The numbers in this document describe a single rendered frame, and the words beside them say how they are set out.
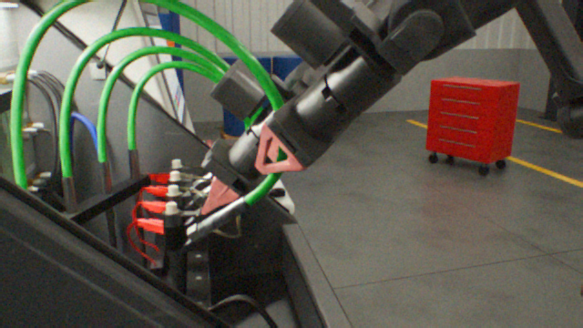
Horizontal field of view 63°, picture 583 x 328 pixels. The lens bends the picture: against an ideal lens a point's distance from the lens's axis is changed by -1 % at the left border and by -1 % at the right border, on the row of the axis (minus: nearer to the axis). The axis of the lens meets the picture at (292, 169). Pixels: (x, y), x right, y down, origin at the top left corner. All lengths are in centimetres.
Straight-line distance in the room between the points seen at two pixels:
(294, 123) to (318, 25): 11
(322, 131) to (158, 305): 24
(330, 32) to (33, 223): 29
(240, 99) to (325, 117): 18
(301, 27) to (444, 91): 452
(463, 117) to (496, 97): 38
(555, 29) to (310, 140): 55
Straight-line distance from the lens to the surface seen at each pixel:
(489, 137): 477
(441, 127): 500
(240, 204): 59
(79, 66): 78
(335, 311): 80
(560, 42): 94
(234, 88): 64
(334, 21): 45
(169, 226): 73
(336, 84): 47
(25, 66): 70
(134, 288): 39
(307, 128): 50
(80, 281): 39
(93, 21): 105
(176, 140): 102
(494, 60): 911
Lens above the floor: 139
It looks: 17 degrees down
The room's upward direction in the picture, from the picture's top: straight up
